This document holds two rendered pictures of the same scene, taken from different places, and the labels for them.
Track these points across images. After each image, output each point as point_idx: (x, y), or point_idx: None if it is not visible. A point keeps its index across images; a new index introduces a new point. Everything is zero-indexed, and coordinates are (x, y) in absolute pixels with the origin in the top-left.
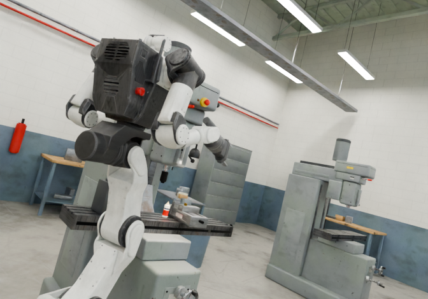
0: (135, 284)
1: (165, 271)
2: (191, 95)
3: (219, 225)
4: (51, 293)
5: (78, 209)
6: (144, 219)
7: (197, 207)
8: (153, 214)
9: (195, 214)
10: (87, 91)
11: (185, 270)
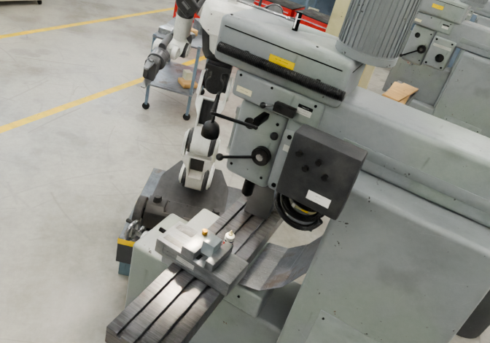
0: None
1: (168, 217)
2: (176, 15)
3: (138, 299)
4: (211, 166)
5: None
6: (230, 213)
7: (186, 242)
8: (240, 244)
9: (181, 242)
10: None
11: (152, 233)
